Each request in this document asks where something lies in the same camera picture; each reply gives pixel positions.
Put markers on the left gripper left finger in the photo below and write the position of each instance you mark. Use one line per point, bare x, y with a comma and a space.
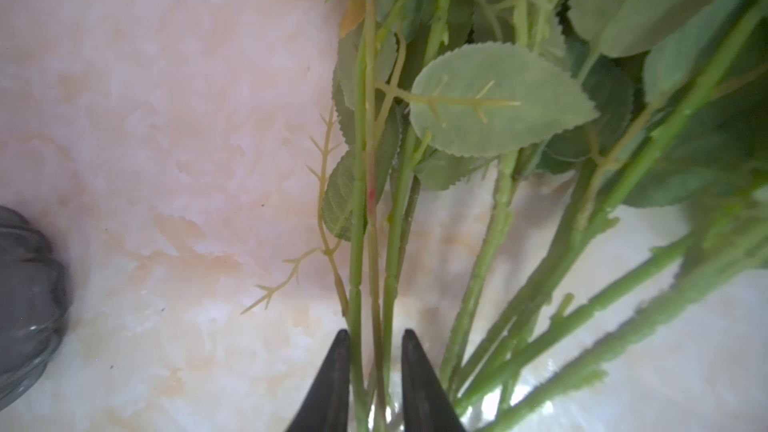
325, 407

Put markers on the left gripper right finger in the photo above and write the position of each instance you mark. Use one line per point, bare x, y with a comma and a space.
426, 406

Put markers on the cream peach rose stem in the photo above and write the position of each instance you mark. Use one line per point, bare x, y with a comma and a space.
362, 198

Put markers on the red glass vase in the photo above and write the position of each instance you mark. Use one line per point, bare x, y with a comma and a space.
34, 304

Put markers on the pile of pink roses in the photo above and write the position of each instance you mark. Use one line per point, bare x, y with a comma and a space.
629, 142

